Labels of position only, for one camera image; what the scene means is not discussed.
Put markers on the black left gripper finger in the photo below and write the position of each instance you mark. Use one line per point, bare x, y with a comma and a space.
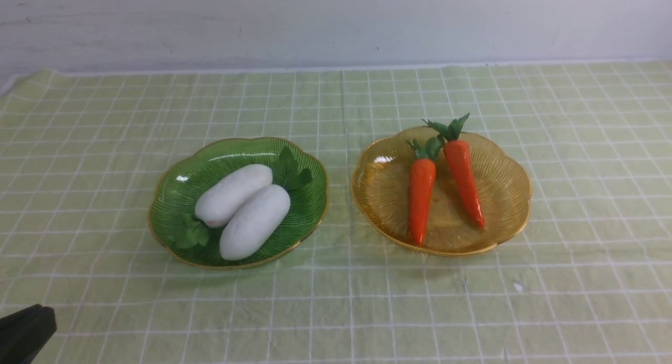
25, 333

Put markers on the amber glass plate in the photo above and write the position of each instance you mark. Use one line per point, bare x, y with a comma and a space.
379, 186

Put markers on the green glass plate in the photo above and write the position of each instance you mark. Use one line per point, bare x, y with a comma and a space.
173, 224

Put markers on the green checked tablecloth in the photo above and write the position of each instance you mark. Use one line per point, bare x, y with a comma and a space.
587, 281

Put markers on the orange carrot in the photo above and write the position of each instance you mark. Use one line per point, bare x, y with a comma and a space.
458, 157
422, 174

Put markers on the white radish with leaves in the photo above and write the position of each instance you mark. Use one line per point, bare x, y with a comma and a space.
219, 204

